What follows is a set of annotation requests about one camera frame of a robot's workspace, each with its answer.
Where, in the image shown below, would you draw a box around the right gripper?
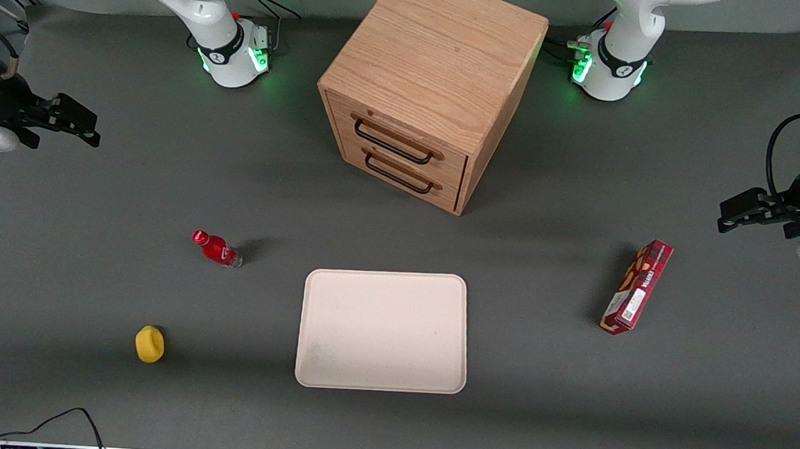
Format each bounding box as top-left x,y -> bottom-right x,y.
0,73 -> 105,153

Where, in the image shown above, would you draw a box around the wooden drawer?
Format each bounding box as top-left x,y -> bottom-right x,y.
320,89 -> 474,188
332,134 -> 467,213

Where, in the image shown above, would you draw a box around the black metal drawer handle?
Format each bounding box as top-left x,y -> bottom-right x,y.
347,112 -> 447,167
359,147 -> 445,197

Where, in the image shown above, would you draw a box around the wooden drawer cabinet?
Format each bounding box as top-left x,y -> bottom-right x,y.
309,0 -> 552,222

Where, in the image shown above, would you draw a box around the red snack box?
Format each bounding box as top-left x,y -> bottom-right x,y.
599,236 -> 675,339

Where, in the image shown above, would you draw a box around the red plastic bottle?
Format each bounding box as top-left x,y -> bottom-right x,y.
190,229 -> 245,270

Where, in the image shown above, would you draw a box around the yellow sponge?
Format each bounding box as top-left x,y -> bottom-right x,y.
134,324 -> 166,365

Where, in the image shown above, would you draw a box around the beige rectangular tray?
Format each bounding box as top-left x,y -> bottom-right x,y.
294,265 -> 473,397

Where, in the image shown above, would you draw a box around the black left base cables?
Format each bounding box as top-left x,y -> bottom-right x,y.
541,3 -> 617,66

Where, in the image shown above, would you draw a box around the black cable at table edge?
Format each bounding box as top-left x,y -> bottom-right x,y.
0,403 -> 109,449

